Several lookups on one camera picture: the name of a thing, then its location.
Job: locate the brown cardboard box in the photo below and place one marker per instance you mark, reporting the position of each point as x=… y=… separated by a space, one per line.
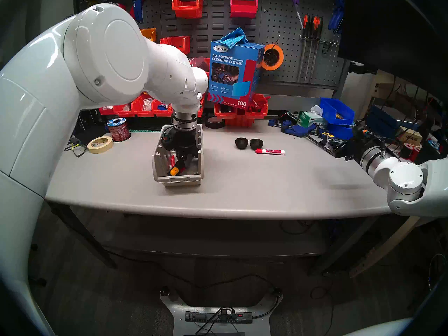
x=411 y=137

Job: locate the stack of red bins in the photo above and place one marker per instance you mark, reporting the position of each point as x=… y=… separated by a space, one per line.
x=239 y=121

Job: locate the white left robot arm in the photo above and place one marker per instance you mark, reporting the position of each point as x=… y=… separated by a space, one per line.
x=70 y=93

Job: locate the beige plastic storage bin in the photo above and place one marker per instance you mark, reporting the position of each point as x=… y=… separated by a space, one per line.
x=175 y=181

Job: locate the red tool with black knobs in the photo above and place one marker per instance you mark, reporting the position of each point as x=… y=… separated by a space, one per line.
x=171 y=160

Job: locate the black carabiner clip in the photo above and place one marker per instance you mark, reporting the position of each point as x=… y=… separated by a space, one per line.
x=323 y=47

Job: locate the clear safety glasses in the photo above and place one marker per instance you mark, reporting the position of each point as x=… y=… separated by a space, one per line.
x=77 y=149

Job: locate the orange bin labelled M3X6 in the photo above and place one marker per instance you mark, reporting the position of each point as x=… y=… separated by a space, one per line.
x=149 y=34

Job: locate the black monitor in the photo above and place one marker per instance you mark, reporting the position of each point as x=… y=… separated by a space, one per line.
x=395 y=30

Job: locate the orange-red wall bin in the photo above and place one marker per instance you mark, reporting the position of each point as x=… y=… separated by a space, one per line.
x=187 y=8
x=204 y=64
x=178 y=44

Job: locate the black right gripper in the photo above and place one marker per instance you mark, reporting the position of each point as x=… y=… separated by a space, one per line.
x=365 y=142

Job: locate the dark grey pegboard panel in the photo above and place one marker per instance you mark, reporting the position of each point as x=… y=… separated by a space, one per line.
x=217 y=27

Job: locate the blue bar clamp yellow label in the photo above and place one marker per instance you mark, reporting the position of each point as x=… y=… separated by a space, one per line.
x=327 y=135

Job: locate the blue microfibre cloth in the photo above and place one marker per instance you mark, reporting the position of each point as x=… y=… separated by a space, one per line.
x=234 y=37

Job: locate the dark red shelf bin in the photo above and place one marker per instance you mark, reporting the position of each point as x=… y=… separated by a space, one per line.
x=105 y=111

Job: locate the green cutting mat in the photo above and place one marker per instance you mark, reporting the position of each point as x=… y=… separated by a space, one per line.
x=147 y=131

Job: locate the orange black screwdriver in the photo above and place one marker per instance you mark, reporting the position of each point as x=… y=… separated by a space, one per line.
x=315 y=25
x=306 y=23
x=320 y=26

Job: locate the blue cleaning cloths box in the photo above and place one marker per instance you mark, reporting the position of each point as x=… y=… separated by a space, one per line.
x=227 y=76

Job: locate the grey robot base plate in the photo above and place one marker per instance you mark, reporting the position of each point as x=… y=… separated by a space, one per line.
x=176 y=323

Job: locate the dark blue case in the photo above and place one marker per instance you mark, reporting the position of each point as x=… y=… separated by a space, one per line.
x=381 y=118

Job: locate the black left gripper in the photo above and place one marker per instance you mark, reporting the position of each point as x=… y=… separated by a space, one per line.
x=187 y=142

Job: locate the clear plastic parts bag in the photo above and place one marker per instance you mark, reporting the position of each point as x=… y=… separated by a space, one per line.
x=147 y=103

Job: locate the green white Kimtech wipes box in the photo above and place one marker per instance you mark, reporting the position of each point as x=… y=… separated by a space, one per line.
x=313 y=120

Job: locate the black round rubber cup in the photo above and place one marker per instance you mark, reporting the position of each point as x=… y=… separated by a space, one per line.
x=241 y=143
x=256 y=144

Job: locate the orange tape roll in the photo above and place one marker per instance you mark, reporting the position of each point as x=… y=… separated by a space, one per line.
x=281 y=60

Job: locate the light wood side table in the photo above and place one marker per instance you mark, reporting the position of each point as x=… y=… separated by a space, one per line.
x=381 y=249

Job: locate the crimson wall bin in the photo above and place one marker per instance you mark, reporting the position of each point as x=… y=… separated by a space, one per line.
x=244 y=8

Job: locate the black tape roll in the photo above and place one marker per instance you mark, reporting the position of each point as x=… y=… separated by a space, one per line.
x=209 y=124

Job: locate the blue plastic bin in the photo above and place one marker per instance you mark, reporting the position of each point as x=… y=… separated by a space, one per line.
x=336 y=111
x=344 y=132

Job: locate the red Expo marker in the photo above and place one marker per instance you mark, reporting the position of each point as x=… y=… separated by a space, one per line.
x=271 y=151

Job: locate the black tool with yellow end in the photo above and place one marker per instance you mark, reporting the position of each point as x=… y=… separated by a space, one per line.
x=173 y=171

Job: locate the black table leg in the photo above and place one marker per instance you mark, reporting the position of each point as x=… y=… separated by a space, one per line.
x=94 y=244

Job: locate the black monitor mount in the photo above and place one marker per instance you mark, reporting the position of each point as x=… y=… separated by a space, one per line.
x=362 y=67

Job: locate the black power strip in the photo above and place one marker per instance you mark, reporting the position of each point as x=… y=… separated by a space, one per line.
x=218 y=317

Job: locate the beige masking tape roll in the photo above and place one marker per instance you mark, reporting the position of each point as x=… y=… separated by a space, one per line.
x=93 y=148

